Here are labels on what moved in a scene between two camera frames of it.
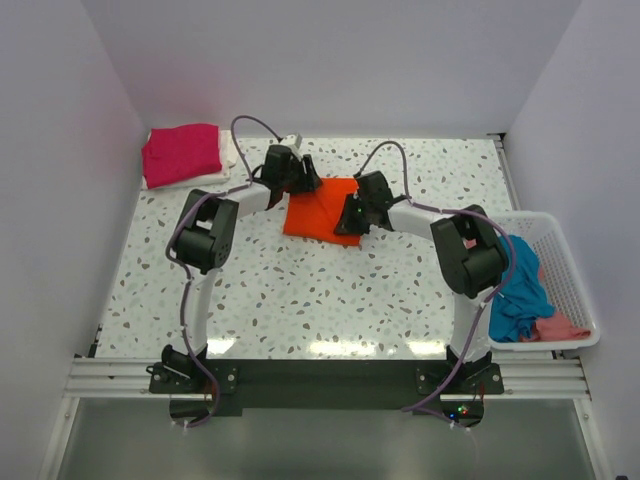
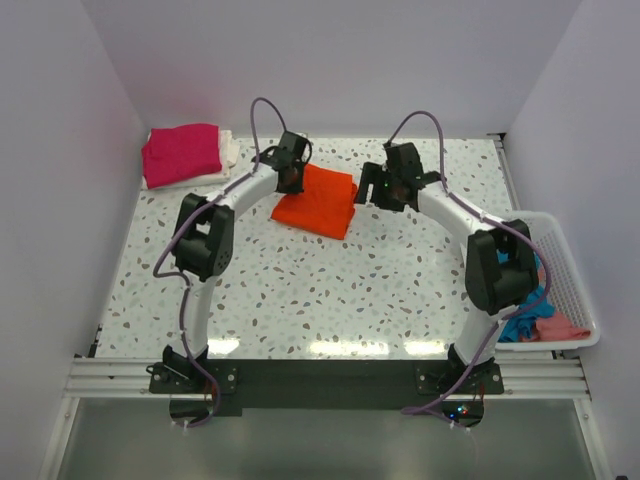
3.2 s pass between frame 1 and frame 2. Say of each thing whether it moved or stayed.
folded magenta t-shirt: stayed
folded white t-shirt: stayed
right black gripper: moved
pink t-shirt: stayed
